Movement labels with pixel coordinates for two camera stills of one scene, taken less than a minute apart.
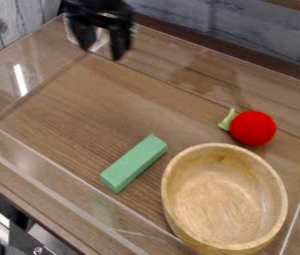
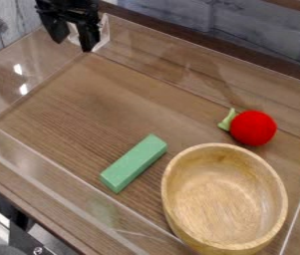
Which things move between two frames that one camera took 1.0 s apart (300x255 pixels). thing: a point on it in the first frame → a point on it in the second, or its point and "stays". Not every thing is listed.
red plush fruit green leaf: (251, 127) stays
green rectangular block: (149, 148) stays
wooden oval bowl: (226, 199) stays
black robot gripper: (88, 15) → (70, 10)
